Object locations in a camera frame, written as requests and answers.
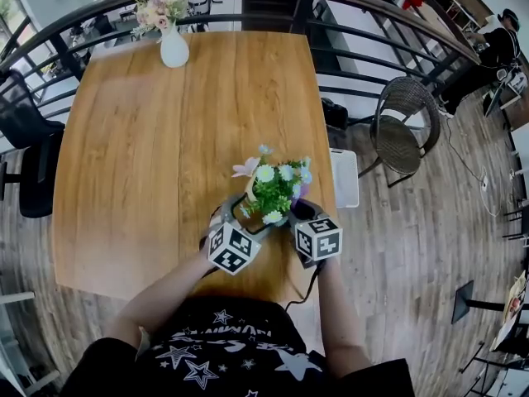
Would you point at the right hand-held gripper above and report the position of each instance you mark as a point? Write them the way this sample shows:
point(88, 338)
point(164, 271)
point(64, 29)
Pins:
point(320, 240)

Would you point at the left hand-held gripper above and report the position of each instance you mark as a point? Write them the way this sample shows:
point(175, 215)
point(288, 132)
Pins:
point(231, 250)

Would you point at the small white flower pot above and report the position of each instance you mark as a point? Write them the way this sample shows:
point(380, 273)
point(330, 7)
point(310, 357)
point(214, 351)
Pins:
point(273, 192)

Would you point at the person's right forearm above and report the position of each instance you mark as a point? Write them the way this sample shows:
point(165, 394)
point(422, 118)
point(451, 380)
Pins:
point(339, 321)

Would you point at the person's left forearm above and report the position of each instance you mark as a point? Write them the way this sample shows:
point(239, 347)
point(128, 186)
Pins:
point(165, 296)

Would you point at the white plastic stool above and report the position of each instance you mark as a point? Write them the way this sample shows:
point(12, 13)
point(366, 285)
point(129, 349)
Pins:
point(345, 178)

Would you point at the black bag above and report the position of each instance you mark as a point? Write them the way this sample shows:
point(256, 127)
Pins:
point(335, 113)

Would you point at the brown wicker chair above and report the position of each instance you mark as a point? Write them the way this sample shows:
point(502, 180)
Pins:
point(396, 143)

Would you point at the person's black star-print shirt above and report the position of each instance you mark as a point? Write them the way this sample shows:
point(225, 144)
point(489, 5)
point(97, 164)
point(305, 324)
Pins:
point(231, 345)

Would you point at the white power strip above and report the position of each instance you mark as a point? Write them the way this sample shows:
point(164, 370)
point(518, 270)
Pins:
point(484, 181)

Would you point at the white vase with pink flowers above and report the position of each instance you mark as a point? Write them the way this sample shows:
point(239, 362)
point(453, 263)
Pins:
point(174, 50)

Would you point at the black mesh office chair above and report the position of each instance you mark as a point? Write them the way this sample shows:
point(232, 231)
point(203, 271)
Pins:
point(25, 118)

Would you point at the wooden table with black pedestal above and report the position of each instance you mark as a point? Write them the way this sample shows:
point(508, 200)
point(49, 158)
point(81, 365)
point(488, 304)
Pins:
point(463, 302)

